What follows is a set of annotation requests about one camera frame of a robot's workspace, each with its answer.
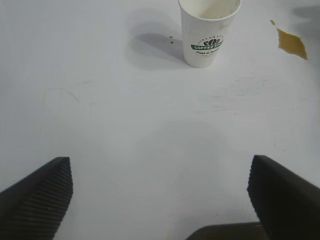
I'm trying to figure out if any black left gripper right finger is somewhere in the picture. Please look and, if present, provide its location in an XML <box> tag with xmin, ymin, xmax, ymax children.
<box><xmin>246</xmin><ymin>154</ymin><xmax>320</xmax><ymax>240</ymax></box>

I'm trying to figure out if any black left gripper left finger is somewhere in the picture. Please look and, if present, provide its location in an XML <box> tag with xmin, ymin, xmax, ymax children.
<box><xmin>0</xmin><ymin>156</ymin><xmax>74</xmax><ymax>240</ymax></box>

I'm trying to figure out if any white paper coffee cup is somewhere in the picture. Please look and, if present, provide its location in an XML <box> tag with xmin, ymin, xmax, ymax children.
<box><xmin>177</xmin><ymin>0</ymin><xmax>242</xmax><ymax>68</ymax></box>

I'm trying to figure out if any brown coffee spill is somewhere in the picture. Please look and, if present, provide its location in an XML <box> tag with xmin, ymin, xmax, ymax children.
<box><xmin>269</xmin><ymin>19</ymin><xmax>309</xmax><ymax>61</ymax></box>

